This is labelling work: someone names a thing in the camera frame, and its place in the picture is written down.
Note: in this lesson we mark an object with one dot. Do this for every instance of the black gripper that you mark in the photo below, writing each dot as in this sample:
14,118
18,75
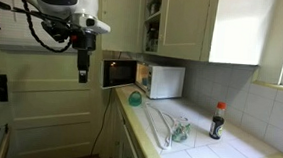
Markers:
84,41

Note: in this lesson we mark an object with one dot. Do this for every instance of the microwave door with dark window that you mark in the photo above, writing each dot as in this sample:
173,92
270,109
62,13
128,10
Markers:
118,73

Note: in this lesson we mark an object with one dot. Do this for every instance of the small teal cup inside microwave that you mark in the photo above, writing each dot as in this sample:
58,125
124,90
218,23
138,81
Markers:
145,80

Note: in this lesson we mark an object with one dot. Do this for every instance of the white microwave oven body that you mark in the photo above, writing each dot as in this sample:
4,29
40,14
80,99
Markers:
166,81

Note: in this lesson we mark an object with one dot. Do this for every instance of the cream panelled door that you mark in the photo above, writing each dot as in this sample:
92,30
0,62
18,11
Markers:
52,106

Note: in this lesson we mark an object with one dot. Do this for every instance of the teal plastic cup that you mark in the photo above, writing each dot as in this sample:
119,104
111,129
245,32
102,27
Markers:
135,98

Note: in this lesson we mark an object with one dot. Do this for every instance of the dark jar on shelf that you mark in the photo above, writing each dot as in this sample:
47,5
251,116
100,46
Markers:
152,39

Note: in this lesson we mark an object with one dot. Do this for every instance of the cream lower counter cabinet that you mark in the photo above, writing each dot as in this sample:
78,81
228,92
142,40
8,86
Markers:
123,144

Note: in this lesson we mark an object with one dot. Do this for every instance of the glass jar on shelf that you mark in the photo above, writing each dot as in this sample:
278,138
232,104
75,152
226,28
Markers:
154,5

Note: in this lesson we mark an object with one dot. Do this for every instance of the clear bag with green contents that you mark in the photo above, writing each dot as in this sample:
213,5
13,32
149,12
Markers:
181,130

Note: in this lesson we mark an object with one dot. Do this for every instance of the soy sauce bottle red cap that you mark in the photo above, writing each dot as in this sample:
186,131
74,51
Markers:
217,126

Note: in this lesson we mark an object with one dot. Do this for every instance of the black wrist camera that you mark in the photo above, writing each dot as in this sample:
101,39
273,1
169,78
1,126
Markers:
56,29

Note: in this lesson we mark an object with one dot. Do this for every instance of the cream upper wall cabinet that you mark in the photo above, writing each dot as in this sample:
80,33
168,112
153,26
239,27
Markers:
185,25

